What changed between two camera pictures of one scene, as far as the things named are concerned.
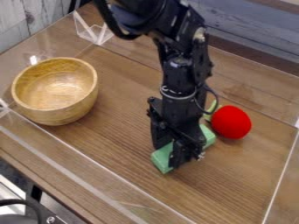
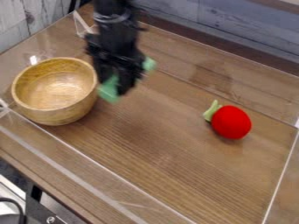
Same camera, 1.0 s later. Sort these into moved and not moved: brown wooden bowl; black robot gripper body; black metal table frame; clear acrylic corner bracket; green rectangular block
Moved: green rectangular block; black robot gripper body
Not moved: clear acrylic corner bracket; black metal table frame; brown wooden bowl
